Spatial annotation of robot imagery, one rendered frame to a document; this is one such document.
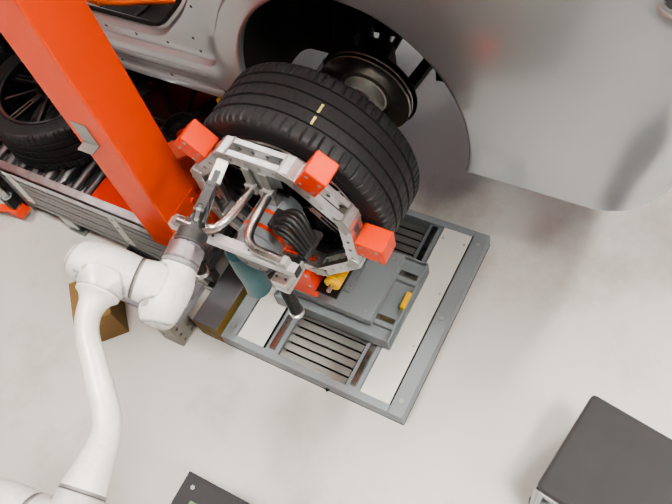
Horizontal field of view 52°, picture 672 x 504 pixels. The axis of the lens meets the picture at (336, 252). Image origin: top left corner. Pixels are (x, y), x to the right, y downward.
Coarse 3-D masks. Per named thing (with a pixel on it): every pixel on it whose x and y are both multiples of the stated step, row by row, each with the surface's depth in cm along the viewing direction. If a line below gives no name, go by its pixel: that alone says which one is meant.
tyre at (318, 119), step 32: (288, 64) 192; (224, 96) 200; (256, 96) 187; (288, 96) 184; (320, 96) 184; (352, 96) 186; (224, 128) 192; (256, 128) 183; (288, 128) 179; (320, 128) 180; (352, 128) 183; (384, 128) 188; (352, 160) 182; (384, 160) 188; (352, 192) 187; (384, 192) 190; (416, 192) 211; (384, 224) 194
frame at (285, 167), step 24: (216, 144) 194; (240, 144) 186; (192, 168) 203; (264, 168) 181; (288, 168) 179; (336, 192) 185; (240, 216) 227; (336, 216) 184; (360, 216) 190; (312, 264) 222; (336, 264) 211; (360, 264) 203
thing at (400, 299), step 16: (400, 272) 265; (416, 272) 266; (400, 288) 266; (416, 288) 263; (304, 304) 269; (384, 304) 263; (400, 304) 262; (320, 320) 269; (336, 320) 261; (352, 320) 262; (384, 320) 256; (400, 320) 258; (368, 336) 257; (384, 336) 256
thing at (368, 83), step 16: (336, 64) 219; (352, 64) 215; (368, 64) 211; (384, 64) 211; (352, 80) 219; (368, 80) 218; (384, 80) 214; (400, 80) 213; (368, 96) 217; (384, 96) 220; (400, 96) 217; (384, 112) 227; (400, 112) 223
